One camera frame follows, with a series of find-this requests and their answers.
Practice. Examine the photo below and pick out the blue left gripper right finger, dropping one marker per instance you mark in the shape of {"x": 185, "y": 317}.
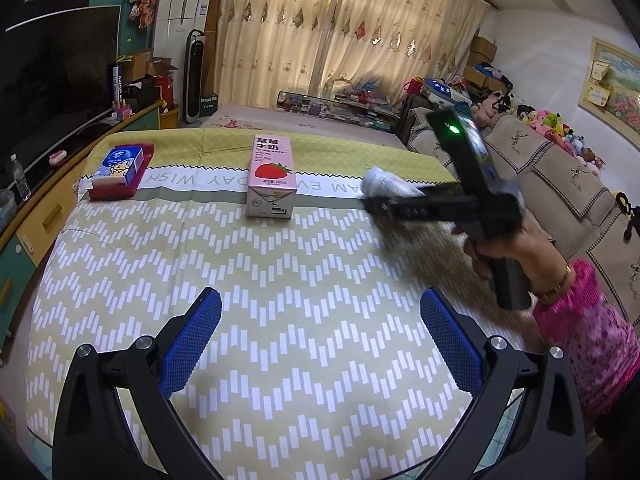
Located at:
{"x": 458, "y": 339}

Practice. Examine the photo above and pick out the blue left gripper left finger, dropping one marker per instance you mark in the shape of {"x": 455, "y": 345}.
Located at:
{"x": 184, "y": 338}

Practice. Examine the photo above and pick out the white pill bottle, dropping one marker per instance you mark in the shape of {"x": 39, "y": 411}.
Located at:
{"x": 380, "y": 183}

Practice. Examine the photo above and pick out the pink strawberry milk carton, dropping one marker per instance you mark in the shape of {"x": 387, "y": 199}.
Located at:
{"x": 272, "y": 184}

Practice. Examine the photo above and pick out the pink patterned sleeve forearm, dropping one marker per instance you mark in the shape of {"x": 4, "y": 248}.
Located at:
{"x": 600, "y": 345}

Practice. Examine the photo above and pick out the person right hand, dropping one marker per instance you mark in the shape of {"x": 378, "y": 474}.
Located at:
{"x": 548, "y": 272}

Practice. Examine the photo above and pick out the pile of plush toys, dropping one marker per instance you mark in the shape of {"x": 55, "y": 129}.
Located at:
{"x": 548, "y": 124}

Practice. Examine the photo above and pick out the beige sofa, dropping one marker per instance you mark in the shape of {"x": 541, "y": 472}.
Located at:
{"x": 576, "y": 210}

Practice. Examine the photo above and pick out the yellow patterned tablecloth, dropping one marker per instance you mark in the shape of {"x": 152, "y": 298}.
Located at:
{"x": 320, "y": 367}

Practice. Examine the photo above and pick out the cardboard boxes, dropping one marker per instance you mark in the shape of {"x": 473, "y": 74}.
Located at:
{"x": 480, "y": 71}

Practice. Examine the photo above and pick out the red tray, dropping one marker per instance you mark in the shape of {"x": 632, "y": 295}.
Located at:
{"x": 123, "y": 192}

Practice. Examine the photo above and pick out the tv cabinet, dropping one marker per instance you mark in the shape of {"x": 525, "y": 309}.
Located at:
{"x": 32, "y": 232}

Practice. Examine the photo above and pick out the blue tissue pack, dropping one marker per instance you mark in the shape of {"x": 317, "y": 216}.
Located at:
{"x": 119, "y": 167}

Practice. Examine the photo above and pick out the clear water bottle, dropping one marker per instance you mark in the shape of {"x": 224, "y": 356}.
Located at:
{"x": 20, "y": 179}

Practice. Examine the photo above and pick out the floral bed sheet platform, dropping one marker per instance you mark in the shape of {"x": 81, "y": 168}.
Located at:
{"x": 244, "y": 117}

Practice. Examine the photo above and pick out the beige curtains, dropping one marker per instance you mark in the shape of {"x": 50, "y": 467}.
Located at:
{"x": 321, "y": 47}

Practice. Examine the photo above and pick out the black tower fan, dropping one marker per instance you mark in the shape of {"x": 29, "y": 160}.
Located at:
{"x": 192, "y": 75}

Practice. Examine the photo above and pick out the black television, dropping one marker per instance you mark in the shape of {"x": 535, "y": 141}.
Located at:
{"x": 55, "y": 78}

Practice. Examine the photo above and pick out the white tower air conditioner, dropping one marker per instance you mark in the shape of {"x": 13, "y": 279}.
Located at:
{"x": 174, "y": 20}

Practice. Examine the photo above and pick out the framed wall picture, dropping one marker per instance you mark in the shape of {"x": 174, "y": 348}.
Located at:
{"x": 610, "y": 90}

